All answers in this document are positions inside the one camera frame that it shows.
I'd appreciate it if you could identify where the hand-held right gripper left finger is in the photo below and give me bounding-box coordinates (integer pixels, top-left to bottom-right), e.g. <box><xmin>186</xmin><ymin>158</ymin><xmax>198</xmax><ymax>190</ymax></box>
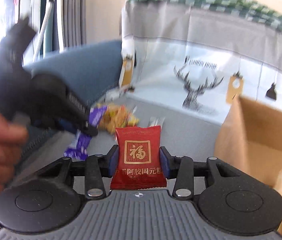
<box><xmin>35</xmin><ymin>145</ymin><xmax>119</xmax><ymax>200</ymax></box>

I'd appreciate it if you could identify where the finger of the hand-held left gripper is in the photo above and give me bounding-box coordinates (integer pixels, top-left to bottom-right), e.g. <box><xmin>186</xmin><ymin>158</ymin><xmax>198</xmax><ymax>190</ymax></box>
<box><xmin>56</xmin><ymin>86</ymin><xmax>99</xmax><ymax>137</ymax></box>

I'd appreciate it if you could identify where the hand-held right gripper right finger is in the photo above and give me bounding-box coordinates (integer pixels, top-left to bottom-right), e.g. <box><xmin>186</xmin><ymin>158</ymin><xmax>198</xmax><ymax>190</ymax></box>
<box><xmin>159</xmin><ymin>146</ymin><xmax>244</xmax><ymax>198</ymax></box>

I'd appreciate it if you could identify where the purple snack packet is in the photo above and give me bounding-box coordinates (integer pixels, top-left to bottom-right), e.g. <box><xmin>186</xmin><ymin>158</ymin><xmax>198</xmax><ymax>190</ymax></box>
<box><xmin>64</xmin><ymin>105</ymin><xmax>108</xmax><ymax>161</ymax></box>

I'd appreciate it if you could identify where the red snack packet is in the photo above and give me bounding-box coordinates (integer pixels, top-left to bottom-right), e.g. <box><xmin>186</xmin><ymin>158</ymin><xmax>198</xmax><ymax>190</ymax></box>
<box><xmin>110</xmin><ymin>125</ymin><xmax>167</xmax><ymax>190</ymax></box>

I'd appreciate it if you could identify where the yellow orange snack packet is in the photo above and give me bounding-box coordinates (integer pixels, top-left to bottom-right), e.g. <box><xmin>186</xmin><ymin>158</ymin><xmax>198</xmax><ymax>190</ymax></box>
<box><xmin>98</xmin><ymin>104</ymin><xmax>140</xmax><ymax>133</ymax></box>

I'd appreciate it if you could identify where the brown cardboard box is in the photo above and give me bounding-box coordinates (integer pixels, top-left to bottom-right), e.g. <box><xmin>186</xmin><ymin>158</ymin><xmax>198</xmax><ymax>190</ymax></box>
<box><xmin>214</xmin><ymin>94</ymin><xmax>282</xmax><ymax>240</ymax></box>

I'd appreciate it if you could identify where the grey curtain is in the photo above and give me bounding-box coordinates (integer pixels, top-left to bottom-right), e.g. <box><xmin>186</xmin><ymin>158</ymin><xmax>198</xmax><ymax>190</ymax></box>
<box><xmin>56</xmin><ymin>0</ymin><xmax>88</xmax><ymax>50</ymax></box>

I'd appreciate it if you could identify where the green checkered cloth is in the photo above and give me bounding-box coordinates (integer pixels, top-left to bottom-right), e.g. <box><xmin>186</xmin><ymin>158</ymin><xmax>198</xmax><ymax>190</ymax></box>
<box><xmin>124</xmin><ymin>0</ymin><xmax>282</xmax><ymax>40</ymax></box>

